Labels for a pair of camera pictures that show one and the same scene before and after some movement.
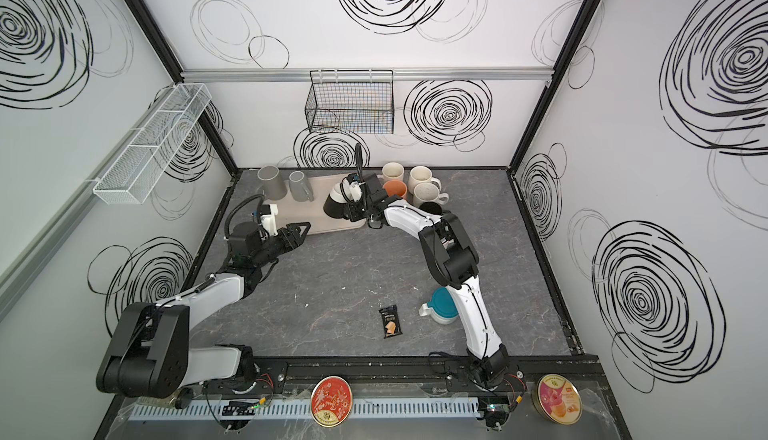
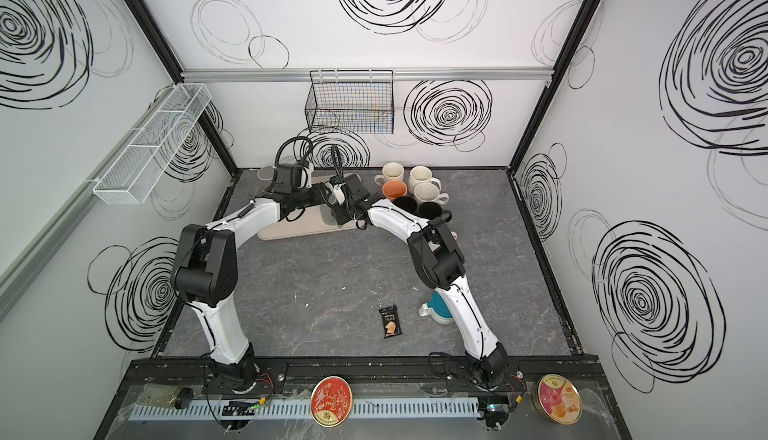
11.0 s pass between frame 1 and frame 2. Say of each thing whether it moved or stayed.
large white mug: stayed
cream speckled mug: stayed
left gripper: moved
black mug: stayed
